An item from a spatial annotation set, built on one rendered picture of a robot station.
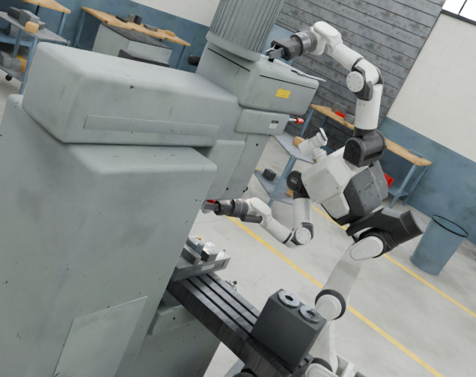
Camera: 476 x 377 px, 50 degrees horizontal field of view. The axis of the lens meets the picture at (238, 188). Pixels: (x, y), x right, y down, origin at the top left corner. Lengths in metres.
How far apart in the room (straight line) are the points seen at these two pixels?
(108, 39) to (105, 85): 5.28
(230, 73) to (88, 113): 0.62
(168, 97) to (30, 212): 0.51
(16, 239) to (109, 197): 0.36
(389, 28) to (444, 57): 1.12
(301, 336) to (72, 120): 1.16
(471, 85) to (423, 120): 0.95
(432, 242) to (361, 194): 4.50
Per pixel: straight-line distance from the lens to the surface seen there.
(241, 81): 1.77
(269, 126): 1.98
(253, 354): 2.03
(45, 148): 1.47
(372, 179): 2.26
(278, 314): 1.99
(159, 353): 2.35
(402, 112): 9.67
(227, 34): 1.72
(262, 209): 2.26
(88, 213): 1.36
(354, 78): 2.00
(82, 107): 1.34
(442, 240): 6.62
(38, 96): 1.44
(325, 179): 2.18
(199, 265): 2.22
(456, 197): 9.40
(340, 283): 2.35
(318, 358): 2.52
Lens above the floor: 2.06
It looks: 19 degrees down
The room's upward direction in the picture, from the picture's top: 24 degrees clockwise
